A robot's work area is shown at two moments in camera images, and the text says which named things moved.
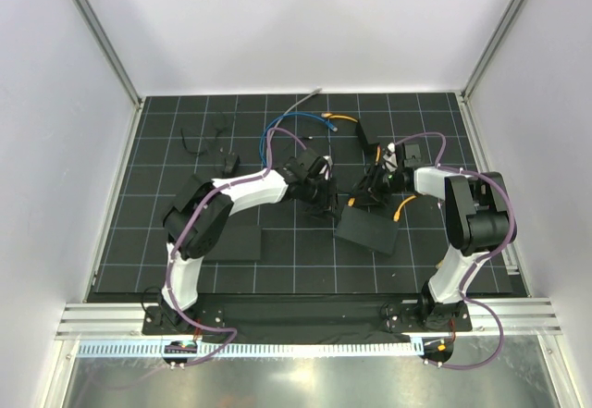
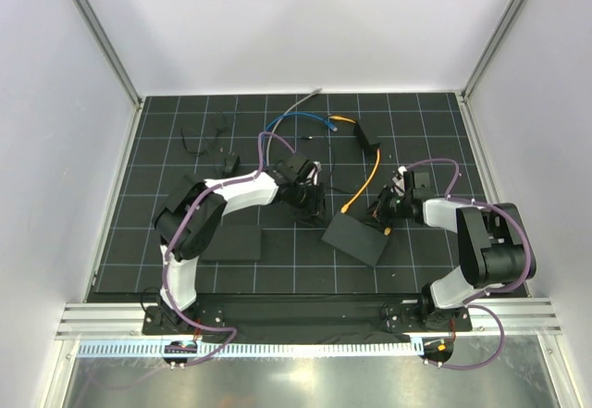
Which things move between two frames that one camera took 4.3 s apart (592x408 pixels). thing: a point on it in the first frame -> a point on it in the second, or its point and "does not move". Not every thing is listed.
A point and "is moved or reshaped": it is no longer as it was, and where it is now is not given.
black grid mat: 289,194 does not move
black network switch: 238,242 does not move
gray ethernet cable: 281,117 does not move
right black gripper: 368,187 -> 377,212
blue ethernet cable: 312,116 does not move
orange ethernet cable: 378,153 is moved or reshaped
